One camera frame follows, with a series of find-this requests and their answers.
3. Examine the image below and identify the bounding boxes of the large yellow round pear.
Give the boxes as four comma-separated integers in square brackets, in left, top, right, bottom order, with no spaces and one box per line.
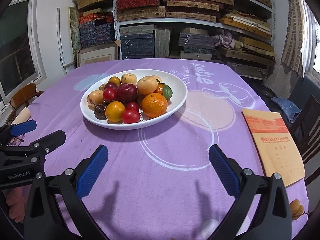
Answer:
[87,89,104,110]

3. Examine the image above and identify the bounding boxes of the small tan longan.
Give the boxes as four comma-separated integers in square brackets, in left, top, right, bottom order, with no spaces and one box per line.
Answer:
[99,83,105,91]

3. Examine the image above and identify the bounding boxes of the red tomato with calyx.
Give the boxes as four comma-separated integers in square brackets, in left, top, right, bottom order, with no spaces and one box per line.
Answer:
[103,87,118,102]

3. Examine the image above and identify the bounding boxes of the orange cherry tomato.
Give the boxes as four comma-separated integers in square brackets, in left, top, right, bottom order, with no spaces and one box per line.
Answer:
[105,101,126,122]

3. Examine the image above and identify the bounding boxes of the dark red plum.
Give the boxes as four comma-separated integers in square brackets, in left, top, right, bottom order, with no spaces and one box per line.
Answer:
[104,82,118,90]
[117,83,138,104]

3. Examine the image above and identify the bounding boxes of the small orange tomato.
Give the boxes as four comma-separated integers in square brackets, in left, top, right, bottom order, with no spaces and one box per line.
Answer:
[109,76,121,87]

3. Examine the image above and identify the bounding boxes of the red tomato with stem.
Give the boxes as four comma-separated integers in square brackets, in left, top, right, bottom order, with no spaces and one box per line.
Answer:
[122,109,140,124]

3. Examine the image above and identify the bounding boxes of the yellow loquat fruit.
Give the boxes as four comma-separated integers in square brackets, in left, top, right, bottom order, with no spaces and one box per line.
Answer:
[120,73,137,85]

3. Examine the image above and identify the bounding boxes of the large mandarin orange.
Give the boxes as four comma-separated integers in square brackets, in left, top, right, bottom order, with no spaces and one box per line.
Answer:
[142,93,168,118]

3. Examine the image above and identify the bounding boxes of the mandarin with green leaf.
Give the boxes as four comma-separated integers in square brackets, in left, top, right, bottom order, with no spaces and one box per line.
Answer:
[155,80,173,101]

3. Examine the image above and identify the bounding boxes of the red cherry tomato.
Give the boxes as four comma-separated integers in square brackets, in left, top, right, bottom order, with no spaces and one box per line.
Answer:
[125,102,140,111]

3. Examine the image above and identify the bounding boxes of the brown longan fruit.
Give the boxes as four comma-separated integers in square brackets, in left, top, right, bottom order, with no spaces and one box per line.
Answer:
[137,94,146,107]

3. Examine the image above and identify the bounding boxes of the person's left hand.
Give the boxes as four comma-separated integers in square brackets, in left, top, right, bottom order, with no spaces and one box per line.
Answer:
[6,187,25,223]

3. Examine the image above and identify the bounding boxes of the rolled beige paper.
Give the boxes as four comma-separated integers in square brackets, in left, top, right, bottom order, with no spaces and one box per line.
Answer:
[11,107,31,125]

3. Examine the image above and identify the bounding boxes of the eyeglasses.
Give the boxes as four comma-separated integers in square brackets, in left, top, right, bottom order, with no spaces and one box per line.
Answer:
[8,134,25,146]

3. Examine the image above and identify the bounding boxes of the orange exercise notebook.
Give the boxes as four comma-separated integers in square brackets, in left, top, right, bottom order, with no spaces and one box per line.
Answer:
[242,108,305,187]

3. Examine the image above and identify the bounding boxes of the dark wooden chair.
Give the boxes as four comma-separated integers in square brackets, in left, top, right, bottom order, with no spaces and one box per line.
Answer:
[288,94,320,186]

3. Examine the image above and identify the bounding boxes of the framed picture leaning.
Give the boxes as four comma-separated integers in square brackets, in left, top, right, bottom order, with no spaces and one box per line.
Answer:
[76,41,120,67]

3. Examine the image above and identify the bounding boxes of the blue folded cloth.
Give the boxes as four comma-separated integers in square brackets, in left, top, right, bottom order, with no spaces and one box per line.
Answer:
[271,97,302,124]

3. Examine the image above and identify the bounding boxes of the white oval plate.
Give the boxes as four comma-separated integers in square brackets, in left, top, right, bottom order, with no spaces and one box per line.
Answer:
[80,69,188,130]

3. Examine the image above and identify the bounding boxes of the checked curtain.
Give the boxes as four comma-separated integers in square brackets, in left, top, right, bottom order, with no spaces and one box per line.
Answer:
[281,0,315,79]

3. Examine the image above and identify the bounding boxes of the metal shelving unit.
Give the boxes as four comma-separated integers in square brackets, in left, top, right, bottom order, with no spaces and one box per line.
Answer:
[113,0,276,82]

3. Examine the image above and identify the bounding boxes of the window with white frame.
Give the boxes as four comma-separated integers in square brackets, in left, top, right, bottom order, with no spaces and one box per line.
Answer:
[1,0,47,111]

